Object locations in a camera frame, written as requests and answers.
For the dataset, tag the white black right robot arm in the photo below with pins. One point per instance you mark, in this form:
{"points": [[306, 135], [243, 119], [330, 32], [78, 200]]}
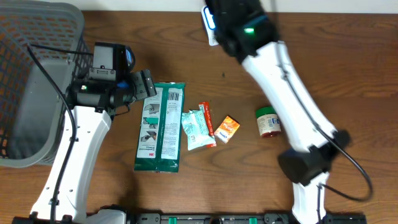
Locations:
{"points": [[246, 33]]}

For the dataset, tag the green white 3M package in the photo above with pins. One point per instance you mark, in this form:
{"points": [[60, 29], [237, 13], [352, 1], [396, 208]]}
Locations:
{"points": [[158, 148]]}

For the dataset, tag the green lid cream jar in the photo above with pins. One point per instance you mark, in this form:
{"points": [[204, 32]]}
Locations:
{"points": [[268, 122]]}

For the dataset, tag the grey plastic mesh basket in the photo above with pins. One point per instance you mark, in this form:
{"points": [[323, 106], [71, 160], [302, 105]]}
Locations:
{"points": [[31, 110]]}

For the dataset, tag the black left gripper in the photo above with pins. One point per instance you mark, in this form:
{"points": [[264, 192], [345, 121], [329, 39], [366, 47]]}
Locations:
{"points": [[143, 83]]}

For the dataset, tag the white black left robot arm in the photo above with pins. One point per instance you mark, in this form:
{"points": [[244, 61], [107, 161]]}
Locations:
{"points": [[90, 106]]}

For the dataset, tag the red snack stick packet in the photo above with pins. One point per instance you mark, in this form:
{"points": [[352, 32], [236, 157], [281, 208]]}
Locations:
{"points": [[205, 109]]}

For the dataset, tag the black mounting rail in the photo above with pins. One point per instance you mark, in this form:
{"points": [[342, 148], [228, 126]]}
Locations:
{"points": [[266, 218]]}

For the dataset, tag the white cube barcode scanner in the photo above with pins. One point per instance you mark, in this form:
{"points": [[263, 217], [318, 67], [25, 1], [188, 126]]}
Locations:
{"points": [[209, 25]]}

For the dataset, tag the white teal wipes packet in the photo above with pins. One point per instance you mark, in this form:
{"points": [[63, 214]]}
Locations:
{"points": [[195, 127]]}

